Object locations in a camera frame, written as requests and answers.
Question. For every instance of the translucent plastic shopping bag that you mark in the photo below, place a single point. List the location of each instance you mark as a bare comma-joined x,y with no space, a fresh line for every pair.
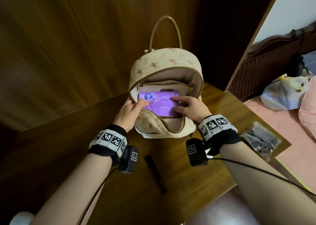
284,94

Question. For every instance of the blue checkered pillow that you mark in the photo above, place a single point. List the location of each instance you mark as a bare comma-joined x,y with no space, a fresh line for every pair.
310,63

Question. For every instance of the person's left forearm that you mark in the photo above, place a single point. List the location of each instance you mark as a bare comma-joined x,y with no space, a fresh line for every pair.
74,195

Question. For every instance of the lavender pad packet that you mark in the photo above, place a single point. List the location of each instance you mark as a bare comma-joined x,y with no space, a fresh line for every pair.
160,101

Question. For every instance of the person's left hand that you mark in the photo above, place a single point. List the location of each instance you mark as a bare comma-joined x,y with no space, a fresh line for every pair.
128,113

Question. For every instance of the pink quilt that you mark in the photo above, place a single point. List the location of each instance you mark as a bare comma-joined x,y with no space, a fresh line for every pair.
308,111

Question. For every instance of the pink bed sheet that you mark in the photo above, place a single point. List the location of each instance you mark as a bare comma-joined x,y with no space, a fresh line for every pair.
286,133

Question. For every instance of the dark wooden shelf cabinet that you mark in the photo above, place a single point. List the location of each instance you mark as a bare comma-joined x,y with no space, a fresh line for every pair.
227,34

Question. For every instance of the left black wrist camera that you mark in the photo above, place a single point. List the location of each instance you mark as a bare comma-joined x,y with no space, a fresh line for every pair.
129,159

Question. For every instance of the left black marker wristband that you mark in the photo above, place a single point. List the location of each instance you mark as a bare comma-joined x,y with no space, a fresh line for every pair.
108,141

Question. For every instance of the person's right forearm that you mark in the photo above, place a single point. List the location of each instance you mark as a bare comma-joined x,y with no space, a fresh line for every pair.
266,195

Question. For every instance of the black stick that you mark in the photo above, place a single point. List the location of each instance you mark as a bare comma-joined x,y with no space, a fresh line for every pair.
155,173

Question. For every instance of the white earbud case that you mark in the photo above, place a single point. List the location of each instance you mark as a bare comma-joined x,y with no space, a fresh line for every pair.
22,218

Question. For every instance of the black marker wristband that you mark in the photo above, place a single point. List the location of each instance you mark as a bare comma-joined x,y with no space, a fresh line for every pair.
219,131
108,141

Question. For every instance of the cream patterned backpack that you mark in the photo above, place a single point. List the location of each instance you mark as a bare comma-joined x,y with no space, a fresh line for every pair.
170,59

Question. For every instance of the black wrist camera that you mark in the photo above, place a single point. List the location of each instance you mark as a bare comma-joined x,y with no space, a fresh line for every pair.
129,159
195,153

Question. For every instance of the right black marker wristband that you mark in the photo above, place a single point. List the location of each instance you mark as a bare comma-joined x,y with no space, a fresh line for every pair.
219,131

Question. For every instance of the dark carved bed headboard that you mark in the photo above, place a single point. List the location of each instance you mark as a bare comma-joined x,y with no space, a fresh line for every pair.
266,64

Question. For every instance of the clear plastic bag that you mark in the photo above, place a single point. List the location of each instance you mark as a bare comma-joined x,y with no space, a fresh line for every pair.
261,139

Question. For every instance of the person's right hand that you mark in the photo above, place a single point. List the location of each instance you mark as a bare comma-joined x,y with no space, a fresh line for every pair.
195,109

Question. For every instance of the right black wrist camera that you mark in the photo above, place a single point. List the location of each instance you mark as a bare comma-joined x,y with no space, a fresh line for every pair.
195,153

